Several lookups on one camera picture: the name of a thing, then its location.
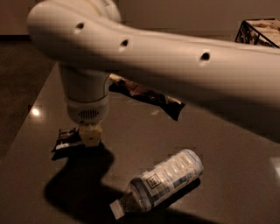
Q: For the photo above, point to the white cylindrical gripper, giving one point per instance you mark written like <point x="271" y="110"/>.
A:
<point x="87" y="111"/>

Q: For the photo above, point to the black rxbar chocolate wrapper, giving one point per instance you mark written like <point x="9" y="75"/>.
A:
<point x="67" y="138"/>

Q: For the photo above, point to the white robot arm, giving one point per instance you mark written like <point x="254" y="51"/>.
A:
<point x="240" y="83"/>

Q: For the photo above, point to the clear plastic water bottle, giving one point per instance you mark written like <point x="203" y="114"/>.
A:
<point x="158" y="184"/>

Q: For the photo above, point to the brown cream chip bag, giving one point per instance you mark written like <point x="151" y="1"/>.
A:
<point x="136" y="91"/>

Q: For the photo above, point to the black wire basket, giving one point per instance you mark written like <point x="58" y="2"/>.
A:
<point x="259" y="32"/>

